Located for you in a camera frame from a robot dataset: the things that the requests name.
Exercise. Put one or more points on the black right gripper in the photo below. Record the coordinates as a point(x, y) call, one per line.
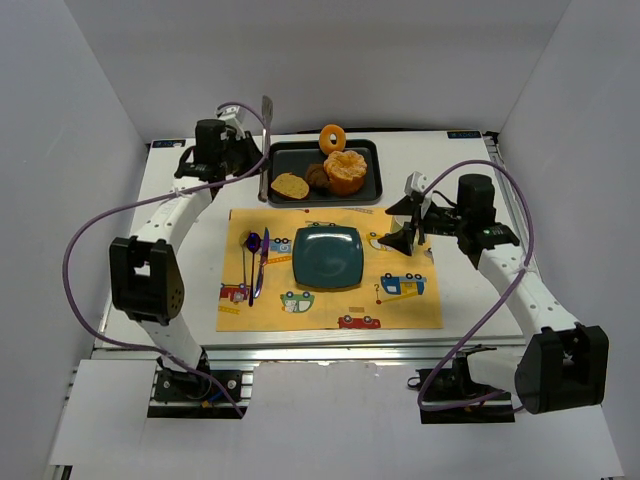
point(417, 223)

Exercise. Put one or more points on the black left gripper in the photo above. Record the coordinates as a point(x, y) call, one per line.
point(250, 151)

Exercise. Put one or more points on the silver metal tongs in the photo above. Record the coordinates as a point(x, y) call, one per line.
point(267, 116)

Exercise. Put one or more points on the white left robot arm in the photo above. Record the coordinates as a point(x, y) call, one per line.
point(146, 282)

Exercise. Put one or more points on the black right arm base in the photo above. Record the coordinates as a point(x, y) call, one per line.
point(450, 390)

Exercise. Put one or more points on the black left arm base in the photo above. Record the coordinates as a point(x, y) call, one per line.
point(186, 396)

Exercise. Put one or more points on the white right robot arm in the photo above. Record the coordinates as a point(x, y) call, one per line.
point(564, 363)

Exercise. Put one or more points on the pale yellow cup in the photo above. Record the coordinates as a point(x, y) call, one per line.
point(398, 223)

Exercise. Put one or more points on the yellow vehicle print placemat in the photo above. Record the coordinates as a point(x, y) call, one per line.
point(396, 292)

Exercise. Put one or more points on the sugared orange brioche bun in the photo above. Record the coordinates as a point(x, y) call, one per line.
point(346, 171)

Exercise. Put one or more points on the dark teal square plate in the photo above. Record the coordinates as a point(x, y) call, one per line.
point(328, 257)

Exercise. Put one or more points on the purple iridescent spoon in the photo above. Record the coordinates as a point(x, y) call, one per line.
point(253, 244)

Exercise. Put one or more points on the brown chocolate croissant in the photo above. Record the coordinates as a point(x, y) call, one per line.
point(317, 179)

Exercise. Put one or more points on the purple iridescent knife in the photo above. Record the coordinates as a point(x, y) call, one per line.
point(265, 248)

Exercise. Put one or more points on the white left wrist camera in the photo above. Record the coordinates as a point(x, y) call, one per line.
point(233, 116)

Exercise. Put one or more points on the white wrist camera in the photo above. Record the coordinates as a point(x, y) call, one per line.
point(416, 185)
point(233, 116)

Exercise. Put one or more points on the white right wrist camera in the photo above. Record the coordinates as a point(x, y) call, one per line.
point(416, 185)

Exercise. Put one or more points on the glazed ring donut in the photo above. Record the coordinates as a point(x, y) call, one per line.
point(332, 138)

